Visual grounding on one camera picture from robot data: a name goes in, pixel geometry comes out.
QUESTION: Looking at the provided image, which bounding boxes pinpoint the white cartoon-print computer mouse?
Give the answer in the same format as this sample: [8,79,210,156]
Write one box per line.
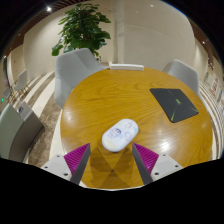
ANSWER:
[101,118,140,153]

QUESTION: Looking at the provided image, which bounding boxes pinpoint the light grey shell chair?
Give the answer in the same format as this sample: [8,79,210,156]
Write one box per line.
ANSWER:
[53,47,107,110]
[162,58,201,98]

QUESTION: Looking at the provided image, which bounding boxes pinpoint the black mouse pad green lines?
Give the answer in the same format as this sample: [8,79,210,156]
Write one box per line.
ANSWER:
[149,87,200,124]

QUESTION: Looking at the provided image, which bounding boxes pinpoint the small grey chair wooden legs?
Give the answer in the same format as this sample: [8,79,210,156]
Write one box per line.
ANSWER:
[13,68,30,98]

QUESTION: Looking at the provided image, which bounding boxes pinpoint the white power strip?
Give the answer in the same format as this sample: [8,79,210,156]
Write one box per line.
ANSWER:
[109,63,145,72]

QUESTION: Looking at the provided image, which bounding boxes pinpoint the green potted plant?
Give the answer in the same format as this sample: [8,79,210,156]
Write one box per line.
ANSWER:
[51,2,112,61]

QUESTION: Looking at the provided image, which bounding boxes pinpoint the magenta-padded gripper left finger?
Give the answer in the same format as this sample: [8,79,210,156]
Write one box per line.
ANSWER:
[40,142,92,186]

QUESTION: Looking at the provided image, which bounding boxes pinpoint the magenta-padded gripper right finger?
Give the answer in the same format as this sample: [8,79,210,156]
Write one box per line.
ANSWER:
[131,142,184,186]

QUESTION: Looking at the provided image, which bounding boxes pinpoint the grey green lounge chair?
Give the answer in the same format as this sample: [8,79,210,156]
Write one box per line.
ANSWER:
[0,101,46,164]

